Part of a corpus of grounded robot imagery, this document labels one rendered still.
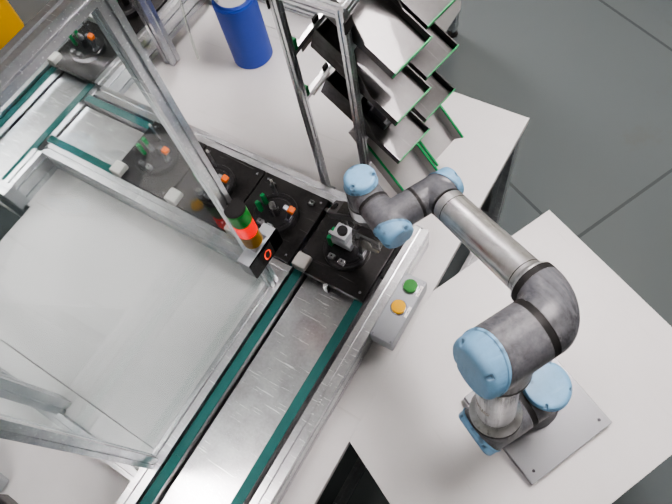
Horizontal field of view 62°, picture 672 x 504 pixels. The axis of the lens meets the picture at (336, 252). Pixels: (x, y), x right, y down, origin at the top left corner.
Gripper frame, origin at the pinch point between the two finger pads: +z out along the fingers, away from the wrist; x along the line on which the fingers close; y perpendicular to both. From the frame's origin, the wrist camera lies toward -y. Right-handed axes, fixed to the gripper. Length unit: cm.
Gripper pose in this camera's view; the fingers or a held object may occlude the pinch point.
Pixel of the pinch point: (365, 244)
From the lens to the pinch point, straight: 154.2
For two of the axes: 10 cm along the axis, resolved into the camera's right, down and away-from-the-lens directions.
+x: 5.1, -8.0, 3.1
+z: 1.4, 4.3, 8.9
